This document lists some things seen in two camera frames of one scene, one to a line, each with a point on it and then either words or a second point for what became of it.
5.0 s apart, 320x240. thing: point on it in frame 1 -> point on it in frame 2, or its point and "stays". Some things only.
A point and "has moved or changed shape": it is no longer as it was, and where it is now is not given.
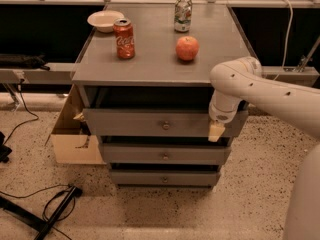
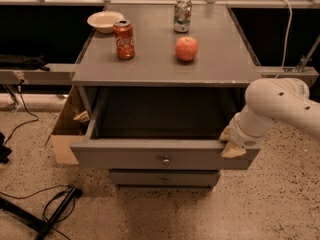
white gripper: x=219 y=115 -> x=238 y=134
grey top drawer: x=158 y=122 has moved or changed shape
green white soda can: x=183 y=15 stays
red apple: x=187 y=48 stays
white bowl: x=104 y=20 stays
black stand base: x=30 y=219 stays
